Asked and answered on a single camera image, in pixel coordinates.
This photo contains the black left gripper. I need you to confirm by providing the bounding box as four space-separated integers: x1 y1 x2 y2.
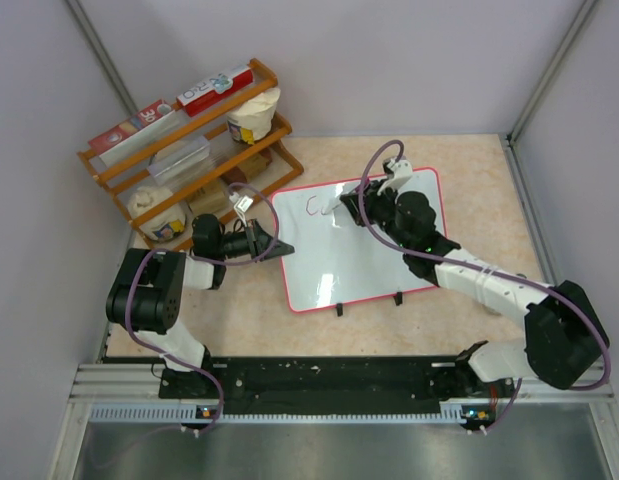
215 218 293 261

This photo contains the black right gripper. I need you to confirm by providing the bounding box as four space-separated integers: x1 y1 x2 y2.
343 179 413 252

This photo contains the magenta-capped whiteboard marker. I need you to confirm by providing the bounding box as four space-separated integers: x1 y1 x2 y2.
320 197 342 216

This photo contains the pink-framed whiteboard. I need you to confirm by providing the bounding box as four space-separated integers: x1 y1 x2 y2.
271 178 433 313

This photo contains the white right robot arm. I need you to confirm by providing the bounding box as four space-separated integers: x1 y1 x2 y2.
338 181 610 396

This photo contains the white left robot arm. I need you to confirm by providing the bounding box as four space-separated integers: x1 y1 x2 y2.
105 214 295 397

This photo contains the brown cardboard box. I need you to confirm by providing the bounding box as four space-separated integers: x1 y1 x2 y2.
186 179 227 216

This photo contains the dark brown small box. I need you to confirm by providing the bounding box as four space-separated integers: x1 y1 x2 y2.
220 151 273 185

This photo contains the white bag lower shelf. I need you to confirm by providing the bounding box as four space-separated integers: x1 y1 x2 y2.
126 185 187 244

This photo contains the white bag shelf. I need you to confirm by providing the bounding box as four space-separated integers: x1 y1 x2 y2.
126 185 187 244
226 87 281 145

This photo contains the orange wooden shelf rack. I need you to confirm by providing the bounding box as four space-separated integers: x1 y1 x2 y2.
78 58 304 249

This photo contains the silver foil box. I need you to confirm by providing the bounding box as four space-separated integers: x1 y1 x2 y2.
147 136 210 186

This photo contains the white bag upper shelf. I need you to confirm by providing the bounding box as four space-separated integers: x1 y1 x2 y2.
226 87 281 145

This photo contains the red white foil box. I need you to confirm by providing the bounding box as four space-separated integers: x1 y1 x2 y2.
176 65 254 117

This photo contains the red grey wrap box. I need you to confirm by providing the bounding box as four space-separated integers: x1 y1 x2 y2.
88 99 182 167

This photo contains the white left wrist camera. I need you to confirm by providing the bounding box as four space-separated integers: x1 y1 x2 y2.
229 192 253 225

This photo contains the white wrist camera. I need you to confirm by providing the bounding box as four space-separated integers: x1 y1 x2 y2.
229 192 253 225
377 157 413 196

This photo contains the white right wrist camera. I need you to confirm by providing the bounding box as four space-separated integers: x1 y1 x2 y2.
377 157 413 196

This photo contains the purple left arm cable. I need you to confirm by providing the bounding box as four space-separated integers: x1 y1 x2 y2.
124 182 281 435

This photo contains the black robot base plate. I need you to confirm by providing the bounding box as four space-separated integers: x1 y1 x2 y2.
158 356 514 413

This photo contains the grey slotted cable duct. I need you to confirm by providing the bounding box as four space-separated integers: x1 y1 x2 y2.
88 399 492 427

